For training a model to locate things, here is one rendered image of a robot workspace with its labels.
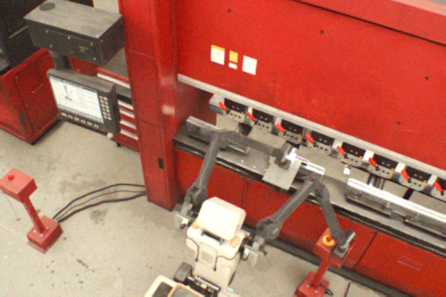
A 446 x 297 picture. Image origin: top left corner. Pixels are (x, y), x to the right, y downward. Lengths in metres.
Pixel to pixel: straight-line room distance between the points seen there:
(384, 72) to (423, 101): 0.25
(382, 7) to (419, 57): 0.31
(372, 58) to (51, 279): 2.83
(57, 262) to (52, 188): 0.76
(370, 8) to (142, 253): 2.55
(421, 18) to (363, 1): 0.27
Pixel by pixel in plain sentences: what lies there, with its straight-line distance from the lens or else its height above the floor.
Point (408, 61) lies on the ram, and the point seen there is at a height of 2.01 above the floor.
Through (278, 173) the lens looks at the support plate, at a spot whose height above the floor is 1.00.
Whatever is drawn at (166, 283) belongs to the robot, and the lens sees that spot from 2.61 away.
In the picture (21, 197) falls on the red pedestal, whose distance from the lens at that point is 3.23.
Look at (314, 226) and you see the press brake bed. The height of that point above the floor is 0.53.
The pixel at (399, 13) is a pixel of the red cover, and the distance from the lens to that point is 2.10.
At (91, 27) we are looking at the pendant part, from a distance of 2.38.
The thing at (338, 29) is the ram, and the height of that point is 2.06.
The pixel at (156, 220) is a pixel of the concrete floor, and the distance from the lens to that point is 3.77.
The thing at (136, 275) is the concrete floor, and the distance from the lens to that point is 3.55.
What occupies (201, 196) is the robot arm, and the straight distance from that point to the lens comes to 2.34.
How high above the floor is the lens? 3.20
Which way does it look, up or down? 46 degrees down
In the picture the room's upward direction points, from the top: 4 degrees clockwise
